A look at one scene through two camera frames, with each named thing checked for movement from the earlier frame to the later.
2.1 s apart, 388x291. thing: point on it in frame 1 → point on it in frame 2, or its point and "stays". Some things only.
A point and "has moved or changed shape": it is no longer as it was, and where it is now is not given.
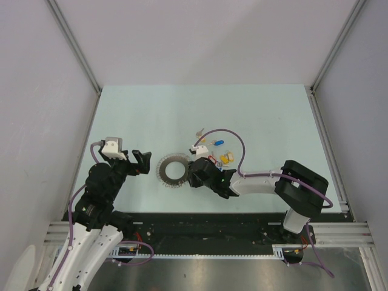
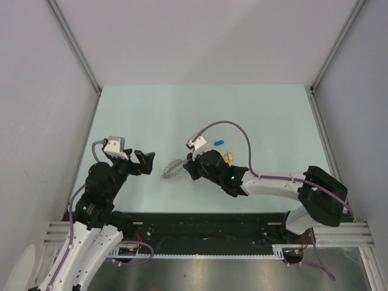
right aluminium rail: x=348 y=233 stays
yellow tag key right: x=230 y=156 stays
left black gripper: x=143 y=161 stays
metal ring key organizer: x=161 y=166 has moved or changed shape
